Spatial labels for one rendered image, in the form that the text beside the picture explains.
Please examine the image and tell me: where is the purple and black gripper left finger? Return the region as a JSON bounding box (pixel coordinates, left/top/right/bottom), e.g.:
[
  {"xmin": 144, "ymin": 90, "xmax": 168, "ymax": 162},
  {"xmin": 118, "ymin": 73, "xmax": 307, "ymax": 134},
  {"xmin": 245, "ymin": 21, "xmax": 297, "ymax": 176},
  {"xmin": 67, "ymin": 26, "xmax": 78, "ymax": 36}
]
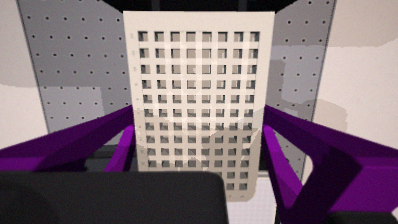
[{"xmin": 0, "ymin": 105, "xmax": 136, "ymax": 173}]

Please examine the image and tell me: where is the black rectangular frame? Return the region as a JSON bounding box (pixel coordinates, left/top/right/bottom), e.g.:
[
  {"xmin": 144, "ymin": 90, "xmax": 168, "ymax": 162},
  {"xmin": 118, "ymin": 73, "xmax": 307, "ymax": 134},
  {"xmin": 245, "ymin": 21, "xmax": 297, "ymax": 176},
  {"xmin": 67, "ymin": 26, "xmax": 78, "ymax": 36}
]
[{"xmin": 259, "ymin": 147, "xmax": 281, "ymax": 224}]

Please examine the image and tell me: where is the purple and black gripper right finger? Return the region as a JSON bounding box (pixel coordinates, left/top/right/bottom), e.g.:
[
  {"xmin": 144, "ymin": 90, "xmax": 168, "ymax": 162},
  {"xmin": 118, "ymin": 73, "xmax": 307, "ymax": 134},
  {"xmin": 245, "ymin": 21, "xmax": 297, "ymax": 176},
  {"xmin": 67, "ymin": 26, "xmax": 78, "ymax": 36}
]
[{"xmin": 261, "ymin": 104, "xmax": 398, "ymax": 224}]

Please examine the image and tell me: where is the grey perforated base plate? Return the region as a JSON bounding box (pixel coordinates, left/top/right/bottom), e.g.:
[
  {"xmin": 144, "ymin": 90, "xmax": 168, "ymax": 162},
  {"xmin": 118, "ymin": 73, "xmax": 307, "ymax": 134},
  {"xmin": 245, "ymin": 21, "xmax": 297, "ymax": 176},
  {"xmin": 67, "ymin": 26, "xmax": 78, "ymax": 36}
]
[{"xmin": 15, "ymin": 0, "xmax": 337, "ymax": 183}]

